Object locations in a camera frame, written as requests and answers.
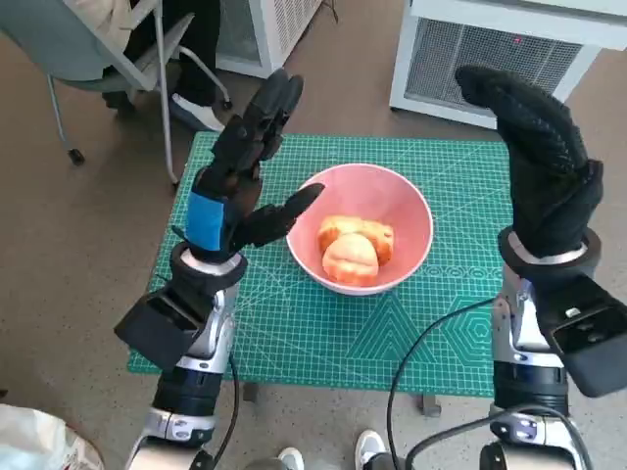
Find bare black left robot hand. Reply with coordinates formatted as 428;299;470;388
184;68;327;265

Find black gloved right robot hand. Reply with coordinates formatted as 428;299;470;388
455;65;604;259

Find pink bowl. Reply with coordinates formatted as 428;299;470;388
286;164;435;297

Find round toy bread bun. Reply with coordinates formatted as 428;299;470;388
321;233;381;287

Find long orange toy bread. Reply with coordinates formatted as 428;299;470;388
316;214;396;268

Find seated person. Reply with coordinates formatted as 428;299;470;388
63;0;226;133

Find white cabinet with red light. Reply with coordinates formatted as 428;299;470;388
389;0;627;131

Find white mesh cabinet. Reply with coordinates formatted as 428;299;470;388
215;0;324;79

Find green cutting mat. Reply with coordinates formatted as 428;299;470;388
126;132;513;398

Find grey chair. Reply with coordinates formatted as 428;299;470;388
0;0;232;187

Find person's foot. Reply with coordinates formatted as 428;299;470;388
277;446;306;470
355;429;388;470

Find white plastic bag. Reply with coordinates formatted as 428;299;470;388
0;403;105;470

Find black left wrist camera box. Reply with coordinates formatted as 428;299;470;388
113;288;207;373

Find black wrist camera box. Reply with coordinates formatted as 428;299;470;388
113;288;207;373
538;273;627;398

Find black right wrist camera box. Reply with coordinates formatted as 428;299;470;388
538;273;627;398

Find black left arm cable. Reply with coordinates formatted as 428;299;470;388
215;356;241;456

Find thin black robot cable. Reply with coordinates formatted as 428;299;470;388
386;299;496;470

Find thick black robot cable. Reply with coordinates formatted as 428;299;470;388
401;408;589;470

